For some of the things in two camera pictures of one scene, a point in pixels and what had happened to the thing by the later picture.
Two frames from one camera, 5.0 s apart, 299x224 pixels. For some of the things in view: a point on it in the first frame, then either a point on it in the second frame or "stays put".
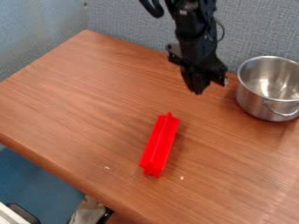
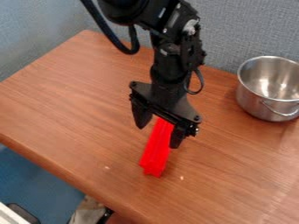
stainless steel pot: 267,87 stays put
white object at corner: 9,216 stays put
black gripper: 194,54 -> 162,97
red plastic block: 156,150 stays put
